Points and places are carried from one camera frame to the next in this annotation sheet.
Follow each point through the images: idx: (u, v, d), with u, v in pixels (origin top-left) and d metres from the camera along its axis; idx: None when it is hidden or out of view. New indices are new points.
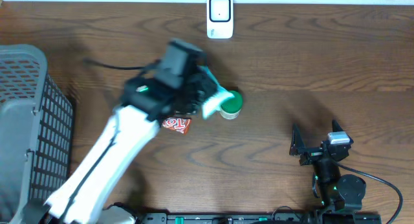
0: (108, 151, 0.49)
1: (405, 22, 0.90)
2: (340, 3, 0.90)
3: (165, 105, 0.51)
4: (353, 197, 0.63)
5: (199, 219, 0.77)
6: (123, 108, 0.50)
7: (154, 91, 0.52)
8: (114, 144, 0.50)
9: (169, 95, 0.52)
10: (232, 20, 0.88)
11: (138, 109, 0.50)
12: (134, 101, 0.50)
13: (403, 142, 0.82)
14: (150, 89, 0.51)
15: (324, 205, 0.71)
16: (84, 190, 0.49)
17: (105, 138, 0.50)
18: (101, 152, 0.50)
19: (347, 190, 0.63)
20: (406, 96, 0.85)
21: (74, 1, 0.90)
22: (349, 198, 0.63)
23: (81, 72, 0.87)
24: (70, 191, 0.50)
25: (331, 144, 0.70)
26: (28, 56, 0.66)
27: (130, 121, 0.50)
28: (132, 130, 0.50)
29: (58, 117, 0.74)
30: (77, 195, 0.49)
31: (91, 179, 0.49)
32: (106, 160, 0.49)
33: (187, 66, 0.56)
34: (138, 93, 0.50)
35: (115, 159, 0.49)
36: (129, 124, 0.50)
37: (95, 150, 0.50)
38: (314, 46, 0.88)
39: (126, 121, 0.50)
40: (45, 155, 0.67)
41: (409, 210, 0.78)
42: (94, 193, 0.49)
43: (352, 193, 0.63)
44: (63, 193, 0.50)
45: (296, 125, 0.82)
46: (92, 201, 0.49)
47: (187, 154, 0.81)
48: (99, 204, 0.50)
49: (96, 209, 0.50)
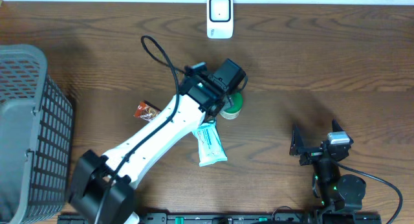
0: (166, 125, 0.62)
1: (405, 22, 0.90)
2: (340, 4, 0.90)
3: (214, 105, 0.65)
4: (353, 197, 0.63)
5: (199, 219, 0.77)
6: (184, 95, 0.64)
7: (208, 89, 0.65)
8: (171, 120, 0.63)
9: (220, 97, 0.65)
10: (232, 20, 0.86)
11: (193, 99, 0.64)
12: (191, 94, 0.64)
13: (403, 142, 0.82)
14: (205, 88, 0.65)
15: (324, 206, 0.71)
16: (140, 152, 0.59)
17: (165, 115, 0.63)
18: (160, 124, 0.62)
19: (346, 190, 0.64)
20: (406, 96, 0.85)
21: (75, 1, 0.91)
22: (349, 198, 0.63)
23: (81, 72, 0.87)
24: (127, 151, 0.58)
25: (331, 144, 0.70)
26: (28, 56, 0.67)
27: (189, 105, 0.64)
28: (189, 113, 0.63)
29: (58, 118, 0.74)
30: (132, 155, 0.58)
31: (147, 145, 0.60)
32: (163, 132, 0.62)
33: (233, 79, 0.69)
34: (196, 88, 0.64)
35: (169, 134, 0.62)
36: (186, 109, 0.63)
37: (155, 122, 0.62)
38: (314, 46, 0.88)
39: (184, 106, 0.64)
40: (45, 155, 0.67)
41: (409, 210, 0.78)
42: (146, 157, 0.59)
43: (352, 193, 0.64)
44: (119, 152, 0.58)
45: (296, 125, 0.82)
46: (141, 166, 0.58)
47: (187, 154, 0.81)
48: (145, 168, 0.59)
49: (142, 173, 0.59)
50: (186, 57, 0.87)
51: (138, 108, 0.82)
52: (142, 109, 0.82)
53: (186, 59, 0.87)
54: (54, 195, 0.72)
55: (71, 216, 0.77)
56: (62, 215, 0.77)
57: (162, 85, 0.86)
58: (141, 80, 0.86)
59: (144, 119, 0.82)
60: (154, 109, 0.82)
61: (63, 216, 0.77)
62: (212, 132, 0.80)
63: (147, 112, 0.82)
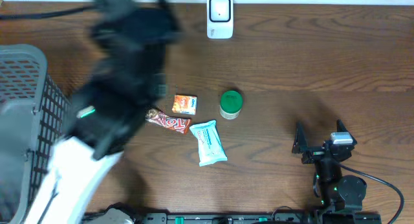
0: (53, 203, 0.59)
1: (405, 22, 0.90)
2: (340, 4, 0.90)
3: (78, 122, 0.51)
4: (353, 198, 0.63)
5: (199, 219, 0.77)
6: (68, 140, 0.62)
7: None
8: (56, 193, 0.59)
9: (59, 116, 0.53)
10: (232, 20, 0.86)
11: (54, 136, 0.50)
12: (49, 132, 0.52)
13: (403, 142, 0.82)
14: None
15: (324, 205, 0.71)
16: None
17: (52, 183, 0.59)
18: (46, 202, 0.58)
19: (347, 191, 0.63)
20: (405, 96, 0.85)
21: (74, 1, 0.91)
22: (350, 199, 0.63)
23: (81, 71, 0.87)
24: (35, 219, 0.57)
25: (334, 144, 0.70)
26: (28, 56, 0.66)
27: (69, 154, 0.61)
28: (74, 166, 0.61)
29: (58, 118, 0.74)
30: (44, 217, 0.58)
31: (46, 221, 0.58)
32: (54, 206, 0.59)
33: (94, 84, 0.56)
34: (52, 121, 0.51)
35: (67, 195, 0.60)
36: (64, 158, 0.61)
37: (41, 194, 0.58)
38: (314, 46, 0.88)
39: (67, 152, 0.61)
40: (44, 155, 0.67)
41: (410, 210, 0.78)
42: None
43: (353, 195, 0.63)
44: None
45: (300, 123, 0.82)
46: None
47: (187, 154, 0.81)
48: None
49: None
50: None
51: None
52: None
53: None
54: None
55: None
56: None
57: None
58: None
59: None
60: (154, 109, 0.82)
61: None
62: (212, 131, 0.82)
63: None
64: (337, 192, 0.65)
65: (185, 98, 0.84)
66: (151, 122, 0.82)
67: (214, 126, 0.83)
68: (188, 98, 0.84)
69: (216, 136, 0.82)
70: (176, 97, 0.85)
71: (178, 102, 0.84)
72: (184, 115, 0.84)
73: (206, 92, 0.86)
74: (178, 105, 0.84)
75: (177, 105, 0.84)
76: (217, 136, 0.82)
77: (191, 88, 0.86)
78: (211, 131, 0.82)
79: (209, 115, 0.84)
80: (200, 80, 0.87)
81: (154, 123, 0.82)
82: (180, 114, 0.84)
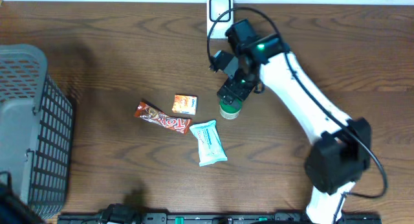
0: None
1: (404, 22, 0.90)
2: (340, 4, 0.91)
3: None
4: (269, 37, 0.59)
5: (199, 219, 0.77)
6: None
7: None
8: None
9: None
10: (232, 20, 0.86)
11: None
12: None
13: (403, 143, 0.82)
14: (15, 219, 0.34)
15: (239, 37, 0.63)
16: None
17: None
18: None
19: (251, 37, 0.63)
20: (406, 96, 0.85)
21: (74, 1, 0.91)
22: (267, 39, 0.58)
23: (81, 71, 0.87)
24: None
25: (213, 61, 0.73)
26: (28, 56, 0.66)
27: None
28: None
29: (58, 117, 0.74)
30: None
31: None
32: None
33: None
34: None
35: None
36: None
37: None
38: (314, 46, 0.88)
39: None
40: (45, 155, 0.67)
41: (411, 211, 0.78)
42: None
43: (250, 33, 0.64)
44: None
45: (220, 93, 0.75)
46: None
47: (187, 154, 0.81)
48: None
49: None
50: (185, 57, 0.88)
51: (138, 108, 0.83)
52: (142, 109, 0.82)
53: (186, 59, 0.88)
54: (54, 195, 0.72)
55: (71, 216, 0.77)
56: (62, 215, 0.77)
57: (162, 85, 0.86)
58: (141, 80, 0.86)
59: (144, 119, 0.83)
60: (154, 109, 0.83)
61: (63, 216, 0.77)
62: (211, 131, 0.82)
63: (147, 112, 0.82)
64: (255, 40, 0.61)
65: (186, 98, 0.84)
66: (151, 122, 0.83)
67: (214, 126, 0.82)
68: (188, 97, 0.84)
69: (216, 136, 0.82)
70: (176, 96, 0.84)
71: (178, 102, 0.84)
72: (184, 115, 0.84)
73: (206, 92, 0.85)
74: (178, 104, 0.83)
75: (177, 105, 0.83)
76: (217, 136, 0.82)
77: (191, 88, 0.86)
78: (211, 131, 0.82)
79: (209, 115, 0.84)
80: (200, 80, 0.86)
81: (154, 123, 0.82)
82: (180, 114, 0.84)
